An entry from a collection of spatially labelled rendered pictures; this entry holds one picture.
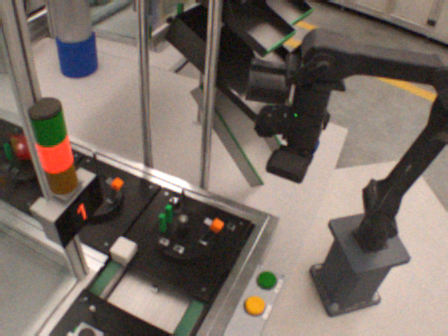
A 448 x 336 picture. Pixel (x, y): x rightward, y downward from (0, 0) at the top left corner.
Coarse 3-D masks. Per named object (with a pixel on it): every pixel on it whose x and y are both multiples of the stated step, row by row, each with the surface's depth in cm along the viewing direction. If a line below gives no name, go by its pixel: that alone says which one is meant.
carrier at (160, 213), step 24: (168, 192) 106; (144, 216) 100; (168, 216) 95; (192, 216) 99; (216, 216) 102; (120, 240) 92; (144, 240) 95; (168, 240) 92; (192, 240) 94; (216, 240) 97; (240, 240) 97; (144, 264) 91; (168, 264) 91; (192, 264) 92; (216, 264) 92; (192, 288) 87; (216, 288) 89
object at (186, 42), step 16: (176, 16) 89; (192, 16) 96; (176, 32) 91; (192, 32) 89; (224, 32) 100; (176, 48) 94; (192, 48) 91; (224, 48) 101; (240, 48) 100; (224, 64) 98; (240, 64) 101; (224, 80) 91; (240, 80) 98; (240, 96) 95; (256, 112) 95
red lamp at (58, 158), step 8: (64, 144) 59; (40, 152) 59; (48, 152) 58; (56, 152) 59; (64, 152) 60; (48, 160) 59; (56, 160) 60; (64, 160) 61; (72, 160) 63; (48, 168) 61; (56, 168) 61; (64, 168) 62
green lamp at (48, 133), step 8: (32, 120) 55; (40, 120) 54; (48, 120) 55; (56, 120) 56; (64, 120) 58; (32, 128) 56; (40, 128) 55; (48, 128) 56; (56, 128) 56; (64, 128) 58; (40, 136) 56; (48, 136) 56; (56, 136) 57; (64, 136) 59; (40, 144) 57; (48, 144) 57; (56, 144) 58
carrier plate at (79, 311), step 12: (84, 300) 83; (96, 300) 83; (72, 312) 80; (84, 312) 81; (108, 312) 81; (120, 312) 82; (60, 324) 78; (72, 324) 79; (108, 324) 79; (120, 324) 80; (132, 324) 80; (144, 324) 80
